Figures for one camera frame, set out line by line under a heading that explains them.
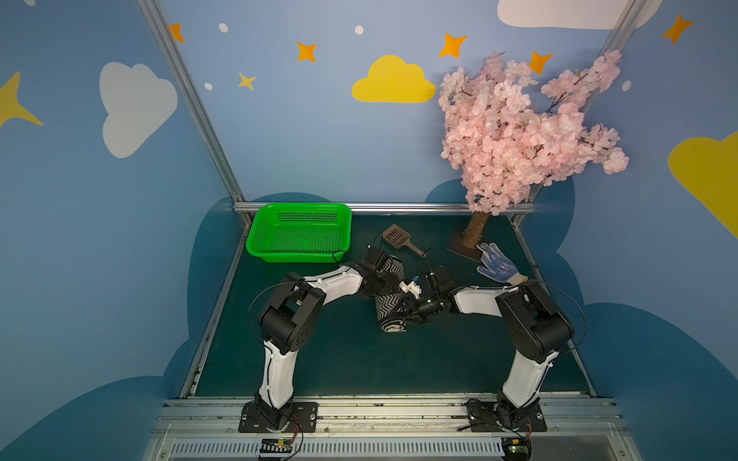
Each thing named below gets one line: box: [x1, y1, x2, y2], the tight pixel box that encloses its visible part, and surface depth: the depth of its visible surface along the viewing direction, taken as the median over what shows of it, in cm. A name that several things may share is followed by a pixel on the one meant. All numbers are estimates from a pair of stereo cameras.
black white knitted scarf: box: [374, 256, 409, 334], surface depth 89 cm
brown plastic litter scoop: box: [382, 223, 427, 259], surface depth 117 cm
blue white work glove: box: [475, 242, 529, 286], surface depth 108 cm
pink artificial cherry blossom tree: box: [439, 50, 630, 248], surface depth 74 cm
